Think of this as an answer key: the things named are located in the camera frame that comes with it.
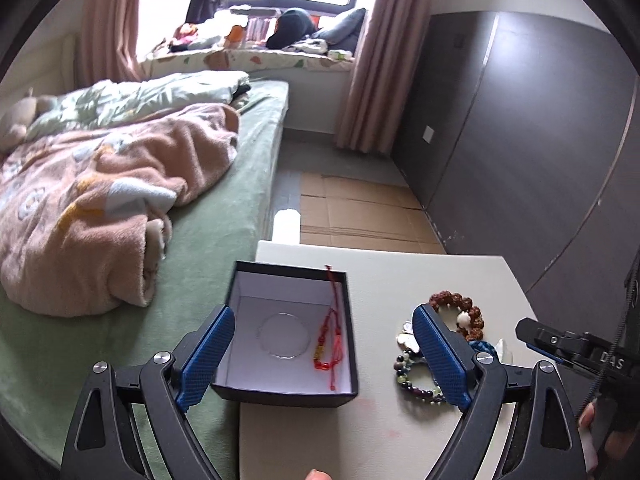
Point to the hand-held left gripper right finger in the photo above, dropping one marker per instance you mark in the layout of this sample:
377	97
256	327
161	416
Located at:
440	360

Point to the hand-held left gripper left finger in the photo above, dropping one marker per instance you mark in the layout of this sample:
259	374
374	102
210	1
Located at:
207	355

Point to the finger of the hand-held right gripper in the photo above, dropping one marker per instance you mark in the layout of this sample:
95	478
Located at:
550	342

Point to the white cloth pouch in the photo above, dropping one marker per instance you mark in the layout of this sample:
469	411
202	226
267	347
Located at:
407	342

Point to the clear bangle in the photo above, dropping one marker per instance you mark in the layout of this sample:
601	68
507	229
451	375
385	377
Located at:
280	356

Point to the black jewelry box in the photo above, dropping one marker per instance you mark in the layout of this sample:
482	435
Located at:
280	397

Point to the person's right forearm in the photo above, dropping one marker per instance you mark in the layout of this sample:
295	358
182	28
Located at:
591	455

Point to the person's right hand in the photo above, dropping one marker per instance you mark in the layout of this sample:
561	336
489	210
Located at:
587	415

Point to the person's left hand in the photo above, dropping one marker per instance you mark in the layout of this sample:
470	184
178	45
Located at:
318	475

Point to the white stool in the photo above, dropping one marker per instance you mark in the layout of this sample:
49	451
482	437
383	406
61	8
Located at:
286	227

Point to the bed with green sheet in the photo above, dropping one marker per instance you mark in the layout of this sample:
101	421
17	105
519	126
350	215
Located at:
220	200

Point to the flattened cardboard sheet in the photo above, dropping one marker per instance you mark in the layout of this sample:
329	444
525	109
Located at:
360	210

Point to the pink fleece blanket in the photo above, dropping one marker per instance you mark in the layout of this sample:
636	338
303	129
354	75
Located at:
75	240

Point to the dark grey wardrobe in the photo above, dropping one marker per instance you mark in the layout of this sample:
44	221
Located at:
525	135

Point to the pale green printed quilt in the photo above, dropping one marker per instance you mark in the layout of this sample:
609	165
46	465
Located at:
140	95

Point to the printed window seat cushion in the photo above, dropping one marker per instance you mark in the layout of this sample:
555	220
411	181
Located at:
260	62

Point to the beige plush toy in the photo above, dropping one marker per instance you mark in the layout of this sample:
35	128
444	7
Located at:
15	120

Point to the pink curtain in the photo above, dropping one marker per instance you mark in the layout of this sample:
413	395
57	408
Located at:
110	25
380	60

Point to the orange toy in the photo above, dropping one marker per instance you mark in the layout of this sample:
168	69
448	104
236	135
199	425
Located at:
235	36

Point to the colourful clothes pile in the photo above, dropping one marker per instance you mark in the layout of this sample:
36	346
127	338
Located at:
187	35

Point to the row of pink books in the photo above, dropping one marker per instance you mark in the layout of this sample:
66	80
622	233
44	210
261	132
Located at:
262	29

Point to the beige headboard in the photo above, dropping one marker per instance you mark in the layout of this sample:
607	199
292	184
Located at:
40	65

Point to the black bag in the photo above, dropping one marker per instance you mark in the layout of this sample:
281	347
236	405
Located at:
292	27

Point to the dark grey pillow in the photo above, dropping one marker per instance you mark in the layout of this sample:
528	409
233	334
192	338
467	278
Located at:
345	25

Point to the white wall socket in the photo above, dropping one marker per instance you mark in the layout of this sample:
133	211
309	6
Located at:
428	134

